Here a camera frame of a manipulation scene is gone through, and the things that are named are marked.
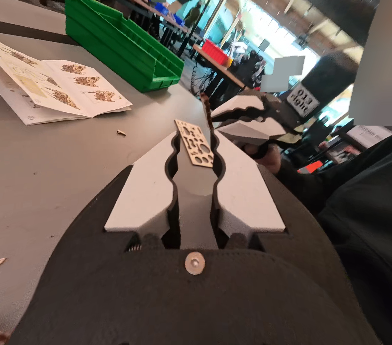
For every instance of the illustrated instruction booklet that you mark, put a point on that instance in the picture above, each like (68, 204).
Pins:
(55, 75)

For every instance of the orange traffic cone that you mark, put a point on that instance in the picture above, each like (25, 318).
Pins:
(312, 166)

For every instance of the red storage bin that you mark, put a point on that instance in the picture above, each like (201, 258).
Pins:
(216, 51)

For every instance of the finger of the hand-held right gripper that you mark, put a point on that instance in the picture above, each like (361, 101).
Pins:
(254, 132)
(239, 104)

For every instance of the green plastic bin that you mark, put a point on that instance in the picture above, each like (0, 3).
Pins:
(122, 45)

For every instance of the framed sign on easel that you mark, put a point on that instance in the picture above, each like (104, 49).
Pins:
(370, 136)

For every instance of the wooden parts sheet round holes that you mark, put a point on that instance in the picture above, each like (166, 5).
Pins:
(180, 124)

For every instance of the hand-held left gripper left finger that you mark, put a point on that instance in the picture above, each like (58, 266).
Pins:
(141, 198)

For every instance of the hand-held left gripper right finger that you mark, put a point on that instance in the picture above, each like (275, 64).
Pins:
(248, 198)

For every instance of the black dumbbell rack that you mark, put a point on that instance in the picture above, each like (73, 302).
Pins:
(254, 66)

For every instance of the person's right hand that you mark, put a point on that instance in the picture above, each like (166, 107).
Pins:
(273, 161)

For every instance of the person's right forearm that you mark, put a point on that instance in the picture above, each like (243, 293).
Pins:
(321, 179)

